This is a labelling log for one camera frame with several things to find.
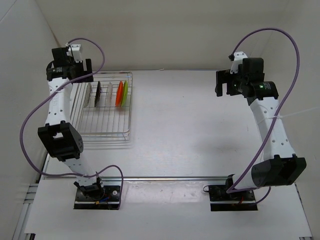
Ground clear speckled plate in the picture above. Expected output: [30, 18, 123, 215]
[83, 83, 92, 108]

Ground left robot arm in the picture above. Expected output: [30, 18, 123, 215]
[37, 44, 105, 201]

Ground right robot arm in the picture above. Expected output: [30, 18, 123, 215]
[215, 52, 307, 200]

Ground black plate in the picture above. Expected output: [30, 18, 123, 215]
[94, 81, 102, 107]

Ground orange plate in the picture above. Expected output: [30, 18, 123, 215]
[115, 81, 124, 107]

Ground green plate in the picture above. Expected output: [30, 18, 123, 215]
[121, 80, 129, 107]

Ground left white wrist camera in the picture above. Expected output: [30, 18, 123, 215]
[65, 43, 83, 63]

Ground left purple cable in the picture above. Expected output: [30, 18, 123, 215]
[19, 37, 125, 210]

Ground purple cable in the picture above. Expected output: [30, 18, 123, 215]
[19, 37, 125, 210]
[226, 27, 300, 205]

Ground wire dish rack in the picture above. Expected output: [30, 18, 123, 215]
[70, 71, 133, 150]

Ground white cable tie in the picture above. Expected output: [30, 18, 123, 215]
[257, 106, 320, 124]

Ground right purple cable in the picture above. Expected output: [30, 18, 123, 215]
[226, 27, 300, 205]

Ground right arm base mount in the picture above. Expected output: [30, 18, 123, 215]
[202, 185, 258, 212]

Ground aluminium rail front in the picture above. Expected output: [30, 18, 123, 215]
[102, 176, 230, 182]

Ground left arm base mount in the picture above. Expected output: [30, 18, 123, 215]
[73, 178, 122, 210]

